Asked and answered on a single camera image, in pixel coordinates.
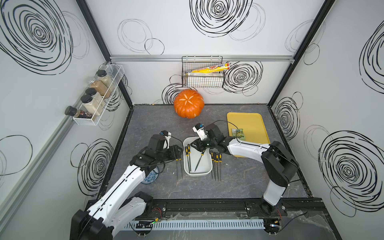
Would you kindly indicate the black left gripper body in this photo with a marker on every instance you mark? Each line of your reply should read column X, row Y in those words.
column 171, row 153

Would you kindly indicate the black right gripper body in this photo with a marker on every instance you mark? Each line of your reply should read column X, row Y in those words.
column 206, row 143

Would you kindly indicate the white plastic storage box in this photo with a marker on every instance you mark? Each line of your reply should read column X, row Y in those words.
column 205, row 165

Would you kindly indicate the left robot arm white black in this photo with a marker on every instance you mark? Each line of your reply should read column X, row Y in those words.
column 115, row 209

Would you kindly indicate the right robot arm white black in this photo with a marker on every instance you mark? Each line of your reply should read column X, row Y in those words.
column 279, row 163

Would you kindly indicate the blue patterned bowl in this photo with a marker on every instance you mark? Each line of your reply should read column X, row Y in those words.
column 152, row 177

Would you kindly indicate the green snack packet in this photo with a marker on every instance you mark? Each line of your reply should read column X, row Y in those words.
column 239, row 134

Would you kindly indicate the orange pumpkin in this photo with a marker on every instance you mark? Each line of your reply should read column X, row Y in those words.
column 189, row 104

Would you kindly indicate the yellow tray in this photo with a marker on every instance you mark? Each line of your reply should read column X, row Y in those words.
column 257, row 140

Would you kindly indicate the yellow tube package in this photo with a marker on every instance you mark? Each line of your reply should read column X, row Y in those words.
column 212, row 69

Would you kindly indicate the spice jar white contents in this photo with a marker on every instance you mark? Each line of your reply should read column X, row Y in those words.
column 92, row 105

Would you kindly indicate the clear acrylic spice shelf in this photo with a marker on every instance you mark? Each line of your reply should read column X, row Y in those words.
column 109, row 105

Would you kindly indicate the spice jar brown contents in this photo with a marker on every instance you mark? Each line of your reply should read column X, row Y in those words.
column 101, row 88

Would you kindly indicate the spice jar black lid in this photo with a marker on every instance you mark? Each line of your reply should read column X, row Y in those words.
column 104, row 78
column 95, row 94

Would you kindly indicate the dark sauce bottle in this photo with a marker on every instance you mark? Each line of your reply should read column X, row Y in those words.
column 77, row 113

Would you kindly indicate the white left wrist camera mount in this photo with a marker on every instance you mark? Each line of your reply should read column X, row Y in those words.
column 167, row 136

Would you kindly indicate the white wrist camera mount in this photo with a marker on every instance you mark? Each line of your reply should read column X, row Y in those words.
column 199, row 129
column 167, row 136

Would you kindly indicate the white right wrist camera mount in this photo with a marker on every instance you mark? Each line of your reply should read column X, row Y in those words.
column 199, row 129

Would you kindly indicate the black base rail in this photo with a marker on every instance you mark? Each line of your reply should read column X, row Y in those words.
column 250, row 207

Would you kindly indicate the black wire wall basket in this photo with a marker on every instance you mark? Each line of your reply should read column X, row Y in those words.
column 195, row 73

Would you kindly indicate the grey slotted cable duct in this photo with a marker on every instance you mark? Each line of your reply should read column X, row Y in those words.
column 255, row 224

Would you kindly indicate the aluminium wall rail back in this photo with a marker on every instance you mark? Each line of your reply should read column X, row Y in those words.
column 178, row 58

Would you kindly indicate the aluminium wall rail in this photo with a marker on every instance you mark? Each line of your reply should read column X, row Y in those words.
column 29, row 138
column 178, row 58

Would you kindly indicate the black corner frame post left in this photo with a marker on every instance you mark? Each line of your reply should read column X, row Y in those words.
column 86, row 12

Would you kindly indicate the black corner frame post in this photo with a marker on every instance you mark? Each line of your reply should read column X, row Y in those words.
column 319, row 19
column 86, row 12

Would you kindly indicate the aluminium wall rail left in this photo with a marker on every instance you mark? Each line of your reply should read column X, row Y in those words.
column 29, row 138

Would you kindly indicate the black corner frame post right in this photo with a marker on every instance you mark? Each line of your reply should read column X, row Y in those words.
column 319, row 19

